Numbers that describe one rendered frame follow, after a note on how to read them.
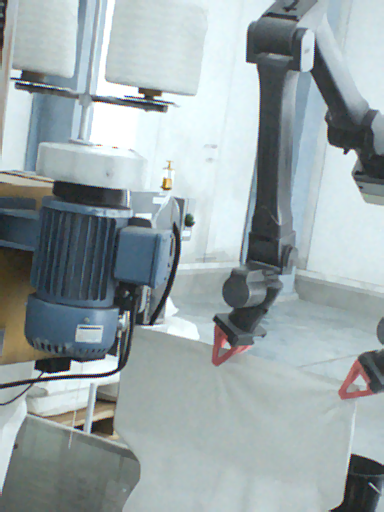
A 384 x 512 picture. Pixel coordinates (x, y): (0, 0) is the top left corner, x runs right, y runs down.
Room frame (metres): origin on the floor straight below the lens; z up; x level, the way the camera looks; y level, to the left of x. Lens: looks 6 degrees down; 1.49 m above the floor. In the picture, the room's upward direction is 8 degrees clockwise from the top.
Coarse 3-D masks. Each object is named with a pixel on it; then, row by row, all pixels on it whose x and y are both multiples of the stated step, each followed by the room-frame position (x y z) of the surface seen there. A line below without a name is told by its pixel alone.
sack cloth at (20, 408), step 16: (0, 368) 2.41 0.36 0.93; (16, 368) 2.39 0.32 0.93; (32, 368) 2.38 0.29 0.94; (0, 400) 2.38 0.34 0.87; (16, 400) 2.38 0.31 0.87; (0, 416) 2.37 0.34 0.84; (16, 416) 2.42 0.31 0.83; (0, 432) 2.40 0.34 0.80; (16, 432) 2.45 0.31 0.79; (0, 448) 2.41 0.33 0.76; (0, 464) 2.43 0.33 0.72; (0, 480) 2.45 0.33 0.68
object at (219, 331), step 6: (216, 324) 2.15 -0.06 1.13; (216, 330) 2.15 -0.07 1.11; (222, 330) 2.14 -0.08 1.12; (228, 330) 2.13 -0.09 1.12; (216, 336) 2.15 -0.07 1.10; (222, 336) 2.15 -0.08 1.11; (216, 342) 2.16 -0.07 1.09; (216, 348) 2.16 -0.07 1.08; (234, 348) 2.12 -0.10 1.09; (240, 348) 2.12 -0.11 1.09; (216, 354) 2.16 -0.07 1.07; (228, 354) 2.14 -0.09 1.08; (216, 360) 2.16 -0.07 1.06; (222, 360) 2.15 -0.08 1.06; (216, 366) 2.16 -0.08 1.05
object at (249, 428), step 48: (144, 336) 2.25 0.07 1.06; (144, 384) 2.24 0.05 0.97; (192, 384) 2.19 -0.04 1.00; (240, 384) 2.13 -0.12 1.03; (288, 384) 2.07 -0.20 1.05; (336, 384) 2.02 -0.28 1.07; (144, 432) 2.24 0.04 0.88; (192, 432) 2.19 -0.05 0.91; (240, 432) 2.12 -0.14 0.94; (288, 432) 2.06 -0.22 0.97; (336, 432) 2.02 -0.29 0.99; (144, 480) 2.15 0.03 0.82; (192, 480) 2.13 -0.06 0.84; (240, 480) 2.10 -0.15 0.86; (288, 480) 2.05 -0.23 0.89; (336, 480) 2.01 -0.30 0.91
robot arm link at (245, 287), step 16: (288, 256) 2.08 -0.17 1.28; (240, 272) 2.04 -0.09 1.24; (256, 272) 2.05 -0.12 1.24; (272, 272) 2.09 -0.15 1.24; (288, 272) 2.10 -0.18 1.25; (224, 288) 2.05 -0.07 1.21; (240, 288) 2.04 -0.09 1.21; (256, 288) 2.05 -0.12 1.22; (240, 304) 2.03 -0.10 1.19; (256, 304) 2.07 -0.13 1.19
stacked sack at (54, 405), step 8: (72, 392) 5.12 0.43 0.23; (80, 392) 5.16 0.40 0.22; (88, 392) 5.22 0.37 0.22; (32, 400) 4.92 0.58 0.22; (40, 400) 4.94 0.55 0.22; (48, 400) 4.97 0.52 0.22; (56, 400) 5.01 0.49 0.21; (64, 400) 5.05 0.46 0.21; (72, 400) 5.10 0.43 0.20; (80, 400) 5.15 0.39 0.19; (32, 408) 4.91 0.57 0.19; (40, 408) 4.91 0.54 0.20; (48, 408) 4.95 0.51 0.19; (56, 408) 4.98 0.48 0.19; (64, 408) 5.02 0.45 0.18; (72, 408) 5.10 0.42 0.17; (80, 408) 5.17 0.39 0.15; (40, 416) 4.93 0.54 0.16
